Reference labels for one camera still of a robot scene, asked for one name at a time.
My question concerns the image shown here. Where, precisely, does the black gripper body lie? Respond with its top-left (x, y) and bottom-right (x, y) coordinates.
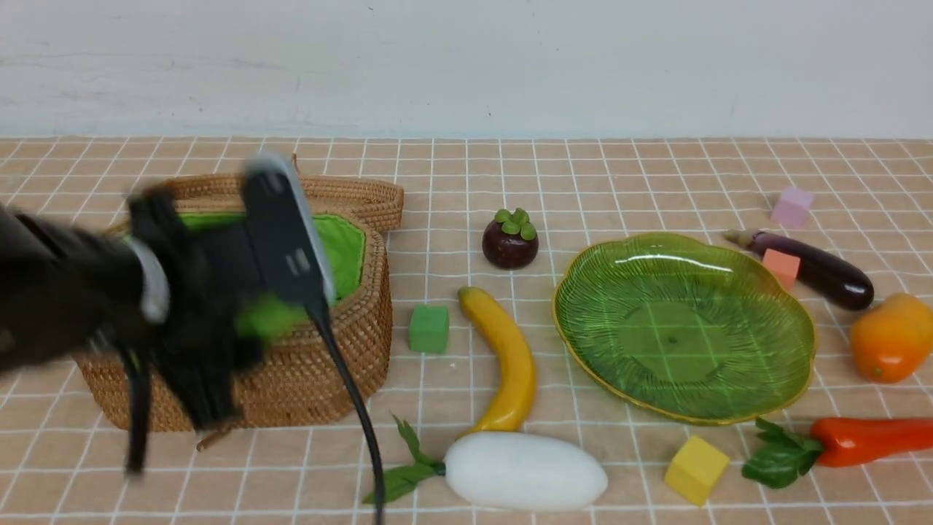
top-left (128, 189), bottom-right (265, 431)

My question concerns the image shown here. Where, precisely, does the yellow banana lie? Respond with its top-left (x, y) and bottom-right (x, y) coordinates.
top-left (458, 287), bottom-right (537, 433)

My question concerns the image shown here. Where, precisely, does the dark purple mangosteen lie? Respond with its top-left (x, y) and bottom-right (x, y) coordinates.
top-left (481, 207), bottom-right (539, 271)

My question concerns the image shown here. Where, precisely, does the white radish with leaves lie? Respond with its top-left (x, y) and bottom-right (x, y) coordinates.
top-left (384, 419), bottom-right (609, 513)

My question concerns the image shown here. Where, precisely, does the dark purple eggplant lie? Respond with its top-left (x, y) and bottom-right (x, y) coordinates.
top-left (723, 229), bottom-right (875, 311)

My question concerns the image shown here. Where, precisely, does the orange carrot with leaves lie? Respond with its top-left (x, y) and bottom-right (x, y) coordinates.
top-left (742, 416), bottom-right (932, 490)

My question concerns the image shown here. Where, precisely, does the orange mango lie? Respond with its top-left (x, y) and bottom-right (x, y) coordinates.
top-left (850, 293), bottom-right (932, 384)

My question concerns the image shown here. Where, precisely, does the green bitter gourd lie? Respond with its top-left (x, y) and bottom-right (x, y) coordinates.
top-left (235, 295), bottom-right (308, 341)

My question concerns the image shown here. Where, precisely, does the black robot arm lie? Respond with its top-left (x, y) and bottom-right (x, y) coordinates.
top-left (1, 190), bottom-right (261, 429)

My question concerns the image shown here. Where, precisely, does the woven wicker basket green lining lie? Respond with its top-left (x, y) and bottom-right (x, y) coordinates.
top-left (73, 210), bottom-right (393, 432)

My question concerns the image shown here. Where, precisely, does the woven wicker basket lid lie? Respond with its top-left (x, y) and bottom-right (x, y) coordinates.
top-left (127, 155), bottom-right (405, 235)

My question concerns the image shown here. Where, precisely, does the green foam cube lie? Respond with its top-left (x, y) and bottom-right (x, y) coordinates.
top-left (407, 303), bottom-right (450, 355)

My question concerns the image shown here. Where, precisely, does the green glass leaf plate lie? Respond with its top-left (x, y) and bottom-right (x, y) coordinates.
top-left (551, 232), bottom-right (817, 426)

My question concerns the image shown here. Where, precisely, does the yellow foam cube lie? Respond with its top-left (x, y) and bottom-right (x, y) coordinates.
top-left (664, 435), bottom-right (730, 508)

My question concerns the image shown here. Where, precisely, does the salmon foam cube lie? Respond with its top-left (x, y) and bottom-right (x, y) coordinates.
top-left (761, 249), bottom-right (800, 290)

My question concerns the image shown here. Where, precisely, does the pink foam cube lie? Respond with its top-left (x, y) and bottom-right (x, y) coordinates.
top-left (770, 186), bottom-right (814, 229)

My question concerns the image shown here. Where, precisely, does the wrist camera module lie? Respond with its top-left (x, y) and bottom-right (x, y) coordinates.
top-left (242, 153), bottom-right (337, 307)

